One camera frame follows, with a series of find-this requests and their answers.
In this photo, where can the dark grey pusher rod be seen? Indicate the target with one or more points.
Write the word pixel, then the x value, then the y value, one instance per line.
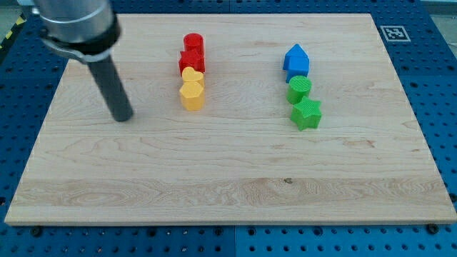
pixel 109 83

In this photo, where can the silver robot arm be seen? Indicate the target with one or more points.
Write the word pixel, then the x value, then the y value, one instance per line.
pixel 86 31

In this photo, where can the yellow heart block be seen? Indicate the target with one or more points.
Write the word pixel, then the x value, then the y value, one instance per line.
pixel 189 74

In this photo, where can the yellow hexagon block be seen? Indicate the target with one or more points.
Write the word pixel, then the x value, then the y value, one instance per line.
pixel 192 96

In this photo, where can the red star block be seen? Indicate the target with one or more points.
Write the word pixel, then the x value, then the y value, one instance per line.
pixel 194 59

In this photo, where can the red cylinder block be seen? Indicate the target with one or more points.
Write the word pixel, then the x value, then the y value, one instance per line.
pixel 194 42

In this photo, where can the wooden board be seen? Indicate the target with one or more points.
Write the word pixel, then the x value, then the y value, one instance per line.
pixel 240 160

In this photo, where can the black board clamp bolt left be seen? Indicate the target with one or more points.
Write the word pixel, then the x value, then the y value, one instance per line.
pixel 36 231

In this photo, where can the black board clamp bolt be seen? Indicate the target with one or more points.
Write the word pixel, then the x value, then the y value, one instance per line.
pixel 432 228
pixel 36 231

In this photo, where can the blue cube block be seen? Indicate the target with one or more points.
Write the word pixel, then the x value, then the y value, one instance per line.
pixel 296 66

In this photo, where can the blue pentagon house block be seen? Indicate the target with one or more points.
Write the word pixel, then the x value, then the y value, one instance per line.
pixel 295 51

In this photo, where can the green cylinder block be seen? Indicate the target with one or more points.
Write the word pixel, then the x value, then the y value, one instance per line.
pixel 298 87

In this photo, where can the green star block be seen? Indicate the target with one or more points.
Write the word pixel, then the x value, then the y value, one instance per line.
pixel 306 114

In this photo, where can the white fiducial marker tag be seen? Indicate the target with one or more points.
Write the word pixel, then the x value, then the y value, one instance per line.
pixel 394 33

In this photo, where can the black board clamp bolt right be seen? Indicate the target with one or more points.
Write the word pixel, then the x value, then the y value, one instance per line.
pixel 432 228

